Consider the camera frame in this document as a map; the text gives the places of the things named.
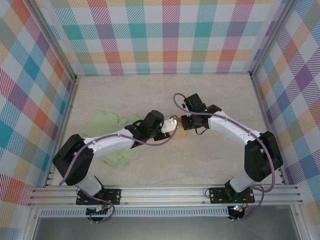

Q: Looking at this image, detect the orange paper box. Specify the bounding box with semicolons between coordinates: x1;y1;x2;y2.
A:
171;115;189;140

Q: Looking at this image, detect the aluminium frame post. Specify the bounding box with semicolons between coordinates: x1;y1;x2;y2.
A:
27;0;78;83
249;0;298;78

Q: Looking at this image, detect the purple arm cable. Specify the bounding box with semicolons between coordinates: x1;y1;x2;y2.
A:
173;93;277;222
59;114;180;225

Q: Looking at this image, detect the small circuit board with light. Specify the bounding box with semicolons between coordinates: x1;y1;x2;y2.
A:
228;204;246;215

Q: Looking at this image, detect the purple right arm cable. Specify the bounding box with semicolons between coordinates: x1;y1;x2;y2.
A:
173;93;277;222

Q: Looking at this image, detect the slotted white cable duct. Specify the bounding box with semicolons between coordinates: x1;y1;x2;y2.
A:
39;206;230;218

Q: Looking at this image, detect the green paper box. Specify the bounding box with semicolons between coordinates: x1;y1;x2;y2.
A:
85;111;151;166

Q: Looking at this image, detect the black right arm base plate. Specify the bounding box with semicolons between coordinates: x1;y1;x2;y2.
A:
209;186;256;205

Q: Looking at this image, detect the aluminium mounting rail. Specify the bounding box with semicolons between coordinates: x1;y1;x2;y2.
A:
27;184;304;207

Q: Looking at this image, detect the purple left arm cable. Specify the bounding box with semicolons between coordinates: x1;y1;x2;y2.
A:
59;114;180;225

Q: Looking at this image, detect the aluminium side rail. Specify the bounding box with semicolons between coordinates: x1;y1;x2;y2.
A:
44;79;80;187
250;74;288;185

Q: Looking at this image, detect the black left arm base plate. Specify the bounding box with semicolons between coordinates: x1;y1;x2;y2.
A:
76;188;122;206

